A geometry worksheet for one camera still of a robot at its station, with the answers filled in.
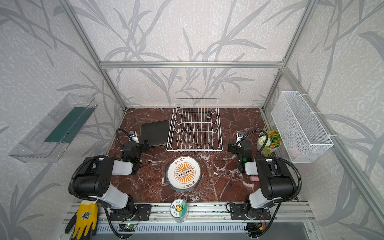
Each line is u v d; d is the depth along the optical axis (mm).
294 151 727
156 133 1096
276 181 451
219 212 753
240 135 817
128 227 709
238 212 732
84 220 695
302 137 617
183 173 845
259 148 921
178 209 679
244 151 708
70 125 633
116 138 1015
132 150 736
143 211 738
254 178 819
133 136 813
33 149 597
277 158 502
